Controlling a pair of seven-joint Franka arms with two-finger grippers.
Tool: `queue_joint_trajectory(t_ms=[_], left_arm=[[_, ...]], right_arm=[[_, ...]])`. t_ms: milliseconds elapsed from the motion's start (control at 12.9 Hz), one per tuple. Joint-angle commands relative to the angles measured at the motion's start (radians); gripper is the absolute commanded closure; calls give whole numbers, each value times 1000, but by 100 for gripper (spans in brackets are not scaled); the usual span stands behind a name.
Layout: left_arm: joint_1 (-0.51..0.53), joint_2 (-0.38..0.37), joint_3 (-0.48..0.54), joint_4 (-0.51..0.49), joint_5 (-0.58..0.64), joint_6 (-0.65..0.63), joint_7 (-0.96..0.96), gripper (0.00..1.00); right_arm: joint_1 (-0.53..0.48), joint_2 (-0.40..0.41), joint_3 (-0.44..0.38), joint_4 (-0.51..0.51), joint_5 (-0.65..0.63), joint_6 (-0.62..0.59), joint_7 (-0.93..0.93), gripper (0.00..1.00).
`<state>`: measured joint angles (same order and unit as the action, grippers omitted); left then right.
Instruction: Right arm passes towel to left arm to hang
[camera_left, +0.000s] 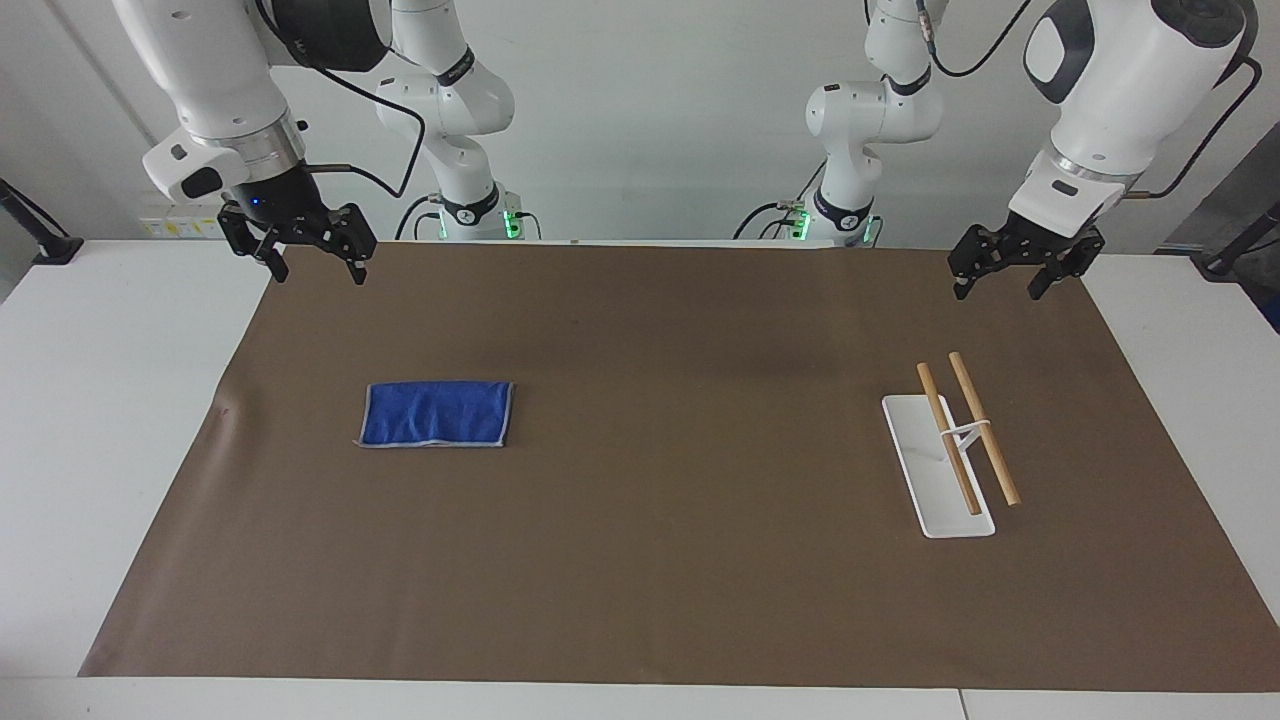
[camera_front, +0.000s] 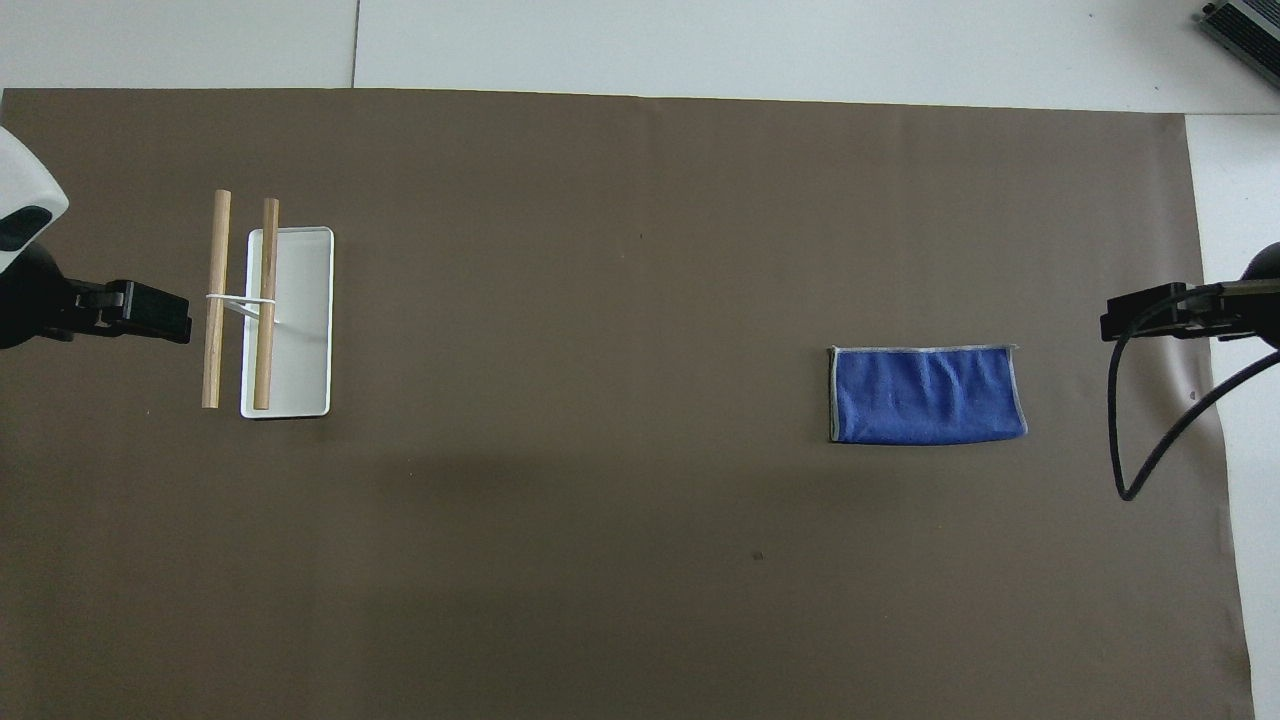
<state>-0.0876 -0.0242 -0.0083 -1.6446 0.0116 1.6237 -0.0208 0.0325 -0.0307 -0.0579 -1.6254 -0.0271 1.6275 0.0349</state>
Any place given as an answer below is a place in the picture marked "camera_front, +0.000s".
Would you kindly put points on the white rack with wooden bars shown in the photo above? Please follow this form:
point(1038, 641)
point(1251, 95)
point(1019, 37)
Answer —
point(300, 320)

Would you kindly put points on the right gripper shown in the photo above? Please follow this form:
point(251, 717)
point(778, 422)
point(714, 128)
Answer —
point(1262, 300)

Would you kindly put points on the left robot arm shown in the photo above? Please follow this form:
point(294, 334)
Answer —
point(25, 175)

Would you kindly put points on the grey ribbed metal box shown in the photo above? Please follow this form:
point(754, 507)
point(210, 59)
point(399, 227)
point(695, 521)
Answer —
point(1250, 30)

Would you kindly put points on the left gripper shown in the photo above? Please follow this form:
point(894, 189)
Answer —
point(30, 300)

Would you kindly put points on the blue towel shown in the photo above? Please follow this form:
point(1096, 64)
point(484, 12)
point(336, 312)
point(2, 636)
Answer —
point(925, 395)

